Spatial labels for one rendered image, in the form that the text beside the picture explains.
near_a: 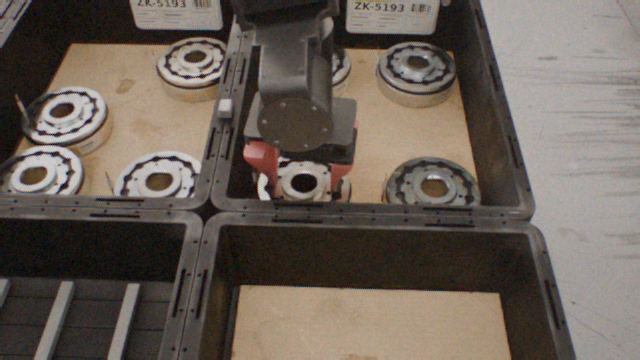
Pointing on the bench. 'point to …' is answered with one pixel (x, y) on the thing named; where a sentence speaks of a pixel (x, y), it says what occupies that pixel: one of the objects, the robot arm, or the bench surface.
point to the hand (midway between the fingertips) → (303, 179)
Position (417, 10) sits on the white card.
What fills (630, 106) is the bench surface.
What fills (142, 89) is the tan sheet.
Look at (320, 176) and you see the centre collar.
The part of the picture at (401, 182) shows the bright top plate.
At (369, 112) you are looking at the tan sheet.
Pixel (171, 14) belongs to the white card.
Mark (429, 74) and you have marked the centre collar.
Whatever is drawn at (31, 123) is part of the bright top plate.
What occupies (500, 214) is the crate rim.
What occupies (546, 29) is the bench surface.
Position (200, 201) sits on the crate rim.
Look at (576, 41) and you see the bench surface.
